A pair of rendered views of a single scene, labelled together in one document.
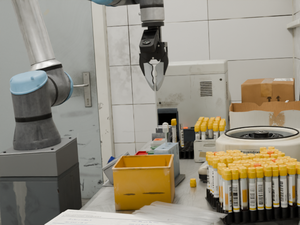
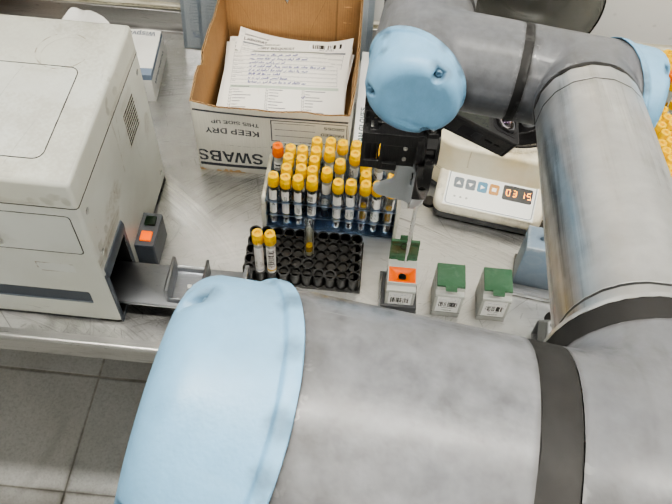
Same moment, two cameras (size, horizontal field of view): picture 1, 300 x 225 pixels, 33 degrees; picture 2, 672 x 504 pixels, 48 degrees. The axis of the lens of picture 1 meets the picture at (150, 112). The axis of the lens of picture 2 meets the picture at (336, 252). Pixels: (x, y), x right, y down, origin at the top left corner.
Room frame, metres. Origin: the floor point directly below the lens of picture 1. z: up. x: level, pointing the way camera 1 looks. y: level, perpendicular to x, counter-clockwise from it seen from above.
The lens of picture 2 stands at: (1.74, 0.52, 1.80)
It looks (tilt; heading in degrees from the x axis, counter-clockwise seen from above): 55 degrees down; 261
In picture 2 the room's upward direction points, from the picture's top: 4 degrees clockwise
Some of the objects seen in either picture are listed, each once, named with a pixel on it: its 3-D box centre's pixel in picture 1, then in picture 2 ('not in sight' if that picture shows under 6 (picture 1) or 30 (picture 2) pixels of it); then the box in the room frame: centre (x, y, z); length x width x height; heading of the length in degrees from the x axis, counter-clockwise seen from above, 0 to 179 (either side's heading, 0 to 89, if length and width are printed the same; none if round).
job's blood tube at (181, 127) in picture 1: (181, 138); (309, 242); (1.68, -0.10, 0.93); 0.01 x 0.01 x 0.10
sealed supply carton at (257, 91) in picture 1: (269, 99); not in sight; (2.37, -0.57, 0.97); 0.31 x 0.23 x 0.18; 162
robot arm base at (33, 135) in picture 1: (35, 129); not in sight; (1.58, 0.37, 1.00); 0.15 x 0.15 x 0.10
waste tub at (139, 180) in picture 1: (145, 181); not in sight; (1.17, 0.02, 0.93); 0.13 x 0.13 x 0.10; 83
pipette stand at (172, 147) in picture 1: (167, 164); (554, 263); (1.33, -0.04, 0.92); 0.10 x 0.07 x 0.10; 161
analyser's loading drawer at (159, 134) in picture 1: (165, 132); (172, 283); (1.87, -0.05, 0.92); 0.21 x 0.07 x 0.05; 169
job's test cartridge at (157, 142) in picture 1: (159, 149); (399, 286); (1.56, -0.02, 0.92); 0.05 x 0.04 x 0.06; 79
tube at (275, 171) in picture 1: (275, 191); not in sight; (1.00, -0.25, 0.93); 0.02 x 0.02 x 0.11
